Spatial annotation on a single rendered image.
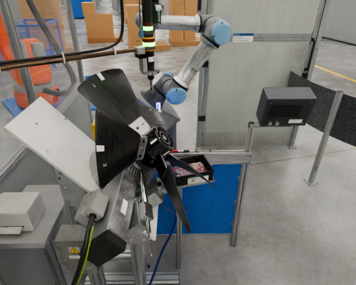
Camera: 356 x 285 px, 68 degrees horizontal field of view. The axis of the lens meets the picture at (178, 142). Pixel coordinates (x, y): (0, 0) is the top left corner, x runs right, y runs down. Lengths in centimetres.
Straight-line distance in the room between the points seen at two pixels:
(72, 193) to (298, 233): 186
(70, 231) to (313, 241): 184
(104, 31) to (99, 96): 915
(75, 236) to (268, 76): 248
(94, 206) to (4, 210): 51
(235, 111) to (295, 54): 83
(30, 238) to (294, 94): 141
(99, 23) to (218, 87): 760
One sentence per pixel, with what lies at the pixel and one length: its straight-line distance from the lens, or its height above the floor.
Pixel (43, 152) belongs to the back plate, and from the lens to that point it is 99.
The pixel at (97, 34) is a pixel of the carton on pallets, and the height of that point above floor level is 26.
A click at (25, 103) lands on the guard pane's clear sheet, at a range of 166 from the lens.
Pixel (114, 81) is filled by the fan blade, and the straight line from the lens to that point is 110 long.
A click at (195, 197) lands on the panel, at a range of 184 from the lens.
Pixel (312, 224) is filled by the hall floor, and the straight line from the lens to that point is 260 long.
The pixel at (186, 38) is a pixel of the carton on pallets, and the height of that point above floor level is 23.
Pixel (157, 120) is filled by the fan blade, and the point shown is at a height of 119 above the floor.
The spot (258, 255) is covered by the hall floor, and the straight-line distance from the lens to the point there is 223.
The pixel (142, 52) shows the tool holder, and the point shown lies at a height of 153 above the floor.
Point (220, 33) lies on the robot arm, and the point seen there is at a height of 151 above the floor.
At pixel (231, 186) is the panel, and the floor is 59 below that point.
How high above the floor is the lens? 174
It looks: 31 degrees down
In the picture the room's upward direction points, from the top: straight up
